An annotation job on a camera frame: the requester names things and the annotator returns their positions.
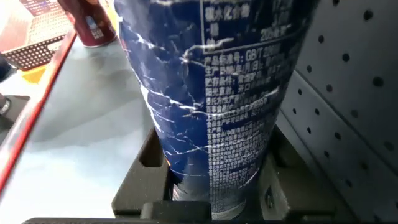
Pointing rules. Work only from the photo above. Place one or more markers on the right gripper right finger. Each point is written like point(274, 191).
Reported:
point(289, 183)

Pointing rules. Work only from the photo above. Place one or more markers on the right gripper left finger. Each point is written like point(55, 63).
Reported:
point(146, 183)

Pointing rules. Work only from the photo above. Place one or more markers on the blue drink can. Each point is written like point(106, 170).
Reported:
point(186, 77)

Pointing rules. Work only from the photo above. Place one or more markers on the pink shopping cart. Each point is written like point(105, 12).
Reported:
point(34, 37)

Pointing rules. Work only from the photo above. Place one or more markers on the dark red drink can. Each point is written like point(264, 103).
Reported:
point(91, 21)

